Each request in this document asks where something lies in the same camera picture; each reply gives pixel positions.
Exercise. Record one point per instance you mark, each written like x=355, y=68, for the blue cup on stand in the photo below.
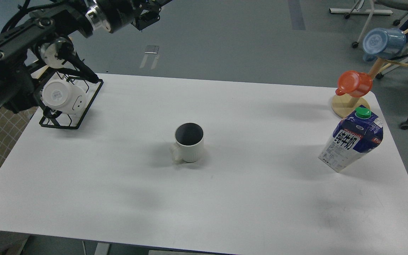
x=383, y=43

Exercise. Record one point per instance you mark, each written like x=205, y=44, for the wooden mug tree stand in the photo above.
x=344, y=105

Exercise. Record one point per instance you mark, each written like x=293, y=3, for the orange cup on stand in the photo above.
x=353, y=83

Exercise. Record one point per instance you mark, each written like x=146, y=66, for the beige checked cloth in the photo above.
x=11, y=127

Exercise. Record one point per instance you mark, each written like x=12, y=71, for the white ribbed mug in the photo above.
x=189, y=143

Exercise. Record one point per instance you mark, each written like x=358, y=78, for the white cup front in rack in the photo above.
x=63, y=96

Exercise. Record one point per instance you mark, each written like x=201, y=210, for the metal floor plate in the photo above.
x=152, y=49

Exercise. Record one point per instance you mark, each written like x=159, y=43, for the white chair base with castors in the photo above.
x=358, y=9

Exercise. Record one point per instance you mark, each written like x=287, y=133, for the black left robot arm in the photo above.
x=34, y=44

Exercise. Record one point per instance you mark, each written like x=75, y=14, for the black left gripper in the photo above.
x=112, y=15

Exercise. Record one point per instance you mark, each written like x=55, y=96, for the black wire cup rack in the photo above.
x=54, y=119

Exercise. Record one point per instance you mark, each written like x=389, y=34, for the blue white milk carton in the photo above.
x=357, y=134

